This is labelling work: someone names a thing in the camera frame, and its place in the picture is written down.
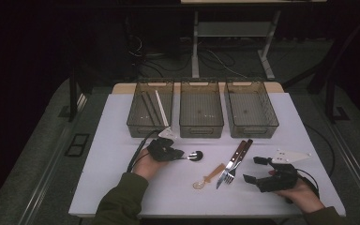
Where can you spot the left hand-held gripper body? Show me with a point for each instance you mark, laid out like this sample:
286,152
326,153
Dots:
162,150

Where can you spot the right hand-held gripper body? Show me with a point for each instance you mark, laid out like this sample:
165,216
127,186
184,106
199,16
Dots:
281,181

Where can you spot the translucent brown plastic bin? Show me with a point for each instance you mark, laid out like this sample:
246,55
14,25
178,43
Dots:
151,115
201,109
250,109

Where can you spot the person's left hand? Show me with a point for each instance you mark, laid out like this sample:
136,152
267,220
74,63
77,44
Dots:
145,165

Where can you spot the person's right hand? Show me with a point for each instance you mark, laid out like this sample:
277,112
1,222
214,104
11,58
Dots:
304,197

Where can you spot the white table mat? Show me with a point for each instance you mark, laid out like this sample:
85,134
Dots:
175,203

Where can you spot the black floor socket plate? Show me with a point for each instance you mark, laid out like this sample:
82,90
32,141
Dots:
76,145

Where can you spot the black metal stand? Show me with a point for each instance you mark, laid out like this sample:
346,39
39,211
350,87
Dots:
330,93
72,93

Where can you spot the white metal desk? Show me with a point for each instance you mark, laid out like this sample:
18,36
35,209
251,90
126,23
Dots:
234,29

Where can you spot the aluminium floor rail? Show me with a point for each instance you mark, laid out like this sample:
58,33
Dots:
53,156
356,162

